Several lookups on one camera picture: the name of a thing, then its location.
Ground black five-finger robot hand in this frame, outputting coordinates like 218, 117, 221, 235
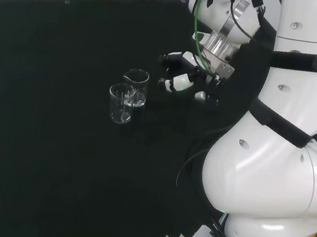
152, 47, 237, 109

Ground clear glass beaker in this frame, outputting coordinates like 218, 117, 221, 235
118, 66, 151, 110
104, 81, 138, 126

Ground black bench cloth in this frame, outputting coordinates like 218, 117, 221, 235
0, 0, 282, 237

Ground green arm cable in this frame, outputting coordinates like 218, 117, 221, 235
183, 0, 222, 74

